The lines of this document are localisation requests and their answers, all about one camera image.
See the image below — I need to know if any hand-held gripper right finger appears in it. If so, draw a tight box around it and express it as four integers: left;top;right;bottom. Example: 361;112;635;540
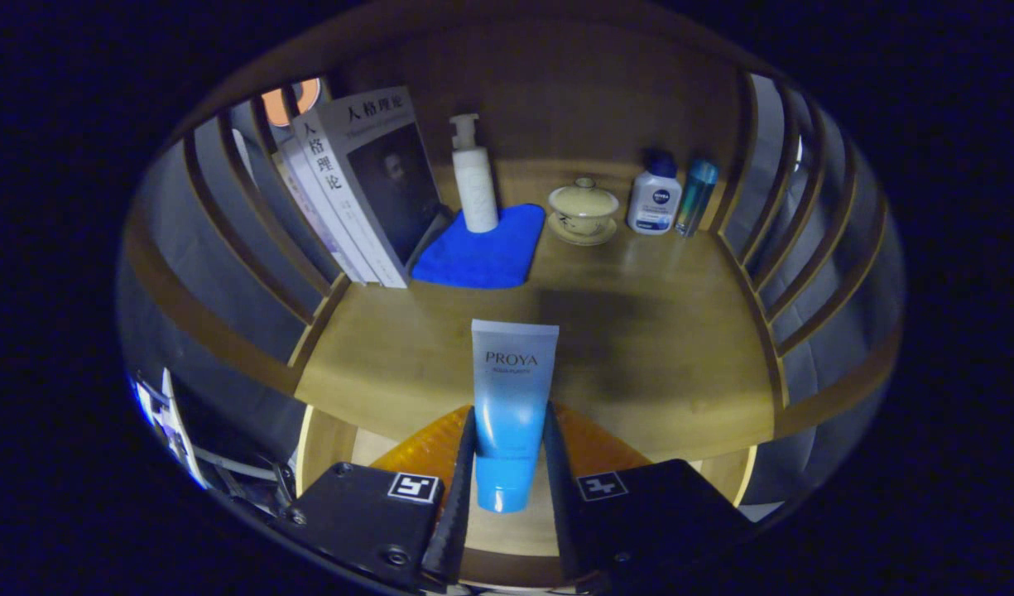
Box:
542;401;757;584

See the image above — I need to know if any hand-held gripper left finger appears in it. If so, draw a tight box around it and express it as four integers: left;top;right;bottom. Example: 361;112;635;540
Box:
279;406;478;593

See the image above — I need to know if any blue cosmetic tube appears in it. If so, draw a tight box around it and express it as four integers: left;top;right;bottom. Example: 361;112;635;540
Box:
471;319;560;514

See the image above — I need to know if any wooden countertop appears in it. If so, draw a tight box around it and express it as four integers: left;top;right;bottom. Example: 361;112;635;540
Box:
294;157;776;463

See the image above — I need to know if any wooden cabinet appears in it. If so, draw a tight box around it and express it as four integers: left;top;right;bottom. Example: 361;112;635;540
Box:
118;8;905;514

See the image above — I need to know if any blue folded cloth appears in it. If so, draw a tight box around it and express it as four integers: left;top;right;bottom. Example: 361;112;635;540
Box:
411;203;547;291

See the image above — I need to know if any white book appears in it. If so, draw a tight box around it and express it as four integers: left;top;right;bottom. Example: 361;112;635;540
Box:
279;124;383;286

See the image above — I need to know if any lilac book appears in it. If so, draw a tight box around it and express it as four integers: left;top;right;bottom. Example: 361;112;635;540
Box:
271;149;365;284

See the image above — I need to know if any lidded ceramic teacup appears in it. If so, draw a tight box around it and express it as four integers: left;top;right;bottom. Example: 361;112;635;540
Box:
546;176;621;248

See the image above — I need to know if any white lotion bottle blue cap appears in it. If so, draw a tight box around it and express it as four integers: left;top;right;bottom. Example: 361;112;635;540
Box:
626;149;684;237

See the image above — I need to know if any teal spray bottle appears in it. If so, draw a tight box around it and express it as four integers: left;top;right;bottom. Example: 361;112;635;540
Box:
675;159;720;238

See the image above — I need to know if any book with dark portrait cover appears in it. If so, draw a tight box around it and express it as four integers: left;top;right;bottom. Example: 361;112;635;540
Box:
291;85;445;289

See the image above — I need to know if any white pump bottle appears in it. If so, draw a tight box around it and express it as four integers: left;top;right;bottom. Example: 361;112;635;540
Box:
449;113;501;234

